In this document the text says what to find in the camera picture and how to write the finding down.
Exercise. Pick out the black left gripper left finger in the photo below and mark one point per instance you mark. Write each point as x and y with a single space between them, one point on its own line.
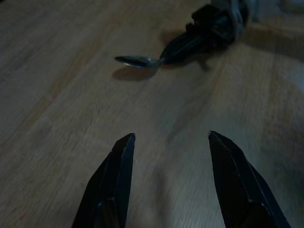
111 180

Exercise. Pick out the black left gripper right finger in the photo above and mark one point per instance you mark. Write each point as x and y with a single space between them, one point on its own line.
240 180

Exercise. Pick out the silver metal spoon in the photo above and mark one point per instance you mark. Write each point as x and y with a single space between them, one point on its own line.
139 61

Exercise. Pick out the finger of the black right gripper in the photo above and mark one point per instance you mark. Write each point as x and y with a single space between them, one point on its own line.
187 52
178 45

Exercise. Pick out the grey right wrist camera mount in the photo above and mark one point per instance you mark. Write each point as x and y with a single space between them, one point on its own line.
238 16

